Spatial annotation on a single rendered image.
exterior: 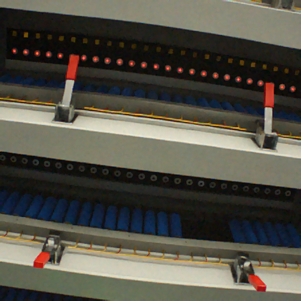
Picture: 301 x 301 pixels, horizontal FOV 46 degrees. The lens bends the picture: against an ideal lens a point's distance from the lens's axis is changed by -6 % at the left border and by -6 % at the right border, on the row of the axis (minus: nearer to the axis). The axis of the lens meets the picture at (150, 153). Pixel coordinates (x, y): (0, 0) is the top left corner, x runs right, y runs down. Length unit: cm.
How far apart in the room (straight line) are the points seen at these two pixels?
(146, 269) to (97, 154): 17
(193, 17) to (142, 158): 19
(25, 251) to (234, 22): 42
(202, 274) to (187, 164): 16
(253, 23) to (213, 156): 18
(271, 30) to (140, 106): 21
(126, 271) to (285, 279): 23
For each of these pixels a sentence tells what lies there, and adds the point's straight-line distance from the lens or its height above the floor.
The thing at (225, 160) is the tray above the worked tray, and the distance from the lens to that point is 47.
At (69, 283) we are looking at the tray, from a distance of 51.
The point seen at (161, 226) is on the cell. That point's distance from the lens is 57.
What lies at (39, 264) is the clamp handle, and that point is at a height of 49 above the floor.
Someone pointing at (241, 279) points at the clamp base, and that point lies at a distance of 53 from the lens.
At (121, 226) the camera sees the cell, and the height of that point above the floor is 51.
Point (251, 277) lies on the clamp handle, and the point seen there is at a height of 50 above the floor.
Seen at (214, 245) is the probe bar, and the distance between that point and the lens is 54.
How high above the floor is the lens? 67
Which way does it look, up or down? 5 degrees down
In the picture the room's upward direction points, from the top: 7 degrees clockwise
